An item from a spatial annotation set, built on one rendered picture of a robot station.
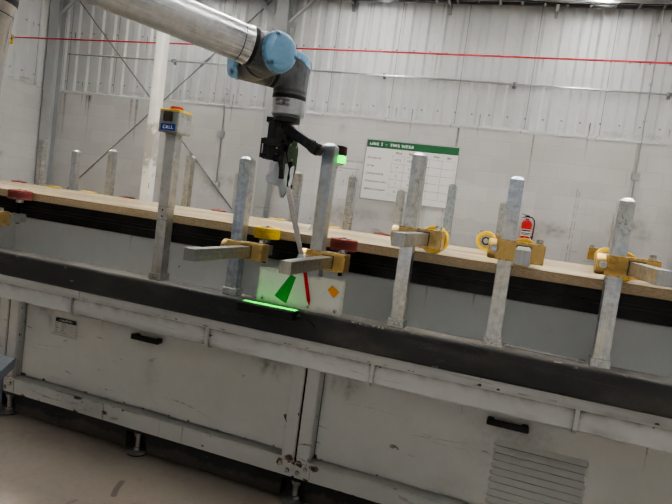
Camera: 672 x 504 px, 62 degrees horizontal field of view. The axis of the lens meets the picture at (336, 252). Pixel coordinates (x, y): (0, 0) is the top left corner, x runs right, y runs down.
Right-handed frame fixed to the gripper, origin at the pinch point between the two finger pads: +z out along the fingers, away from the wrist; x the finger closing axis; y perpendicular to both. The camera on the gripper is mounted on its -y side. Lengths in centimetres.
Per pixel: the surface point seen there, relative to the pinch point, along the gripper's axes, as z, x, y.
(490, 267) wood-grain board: 13, -22, -55
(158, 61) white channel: -59, -103, 123
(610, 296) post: 14, -6, -83
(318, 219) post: 5.9, -6.1, -8.3
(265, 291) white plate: 28.3, -5.4, 4.6
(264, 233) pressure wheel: 12.6, -14.3, 11.3
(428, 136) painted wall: -122, -712, 96
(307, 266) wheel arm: 17.0, 12.9, -14.1
